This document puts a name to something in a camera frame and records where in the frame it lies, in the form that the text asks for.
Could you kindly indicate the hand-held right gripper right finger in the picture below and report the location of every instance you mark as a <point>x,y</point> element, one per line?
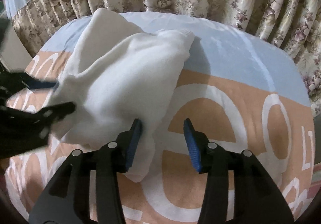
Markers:
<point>193,148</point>

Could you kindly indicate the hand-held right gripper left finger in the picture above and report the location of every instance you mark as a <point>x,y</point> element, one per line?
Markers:
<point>132,146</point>

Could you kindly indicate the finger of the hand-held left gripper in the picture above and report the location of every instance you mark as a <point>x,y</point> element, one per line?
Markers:
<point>42,85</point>
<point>55,112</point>

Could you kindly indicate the white garment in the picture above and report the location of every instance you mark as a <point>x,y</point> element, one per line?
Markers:
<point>120,76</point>

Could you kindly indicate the orange and blue printed blanket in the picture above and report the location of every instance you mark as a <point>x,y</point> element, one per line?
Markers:
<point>225,123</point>

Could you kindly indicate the pink floral cloth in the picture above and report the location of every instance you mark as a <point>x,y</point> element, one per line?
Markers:
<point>316,194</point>

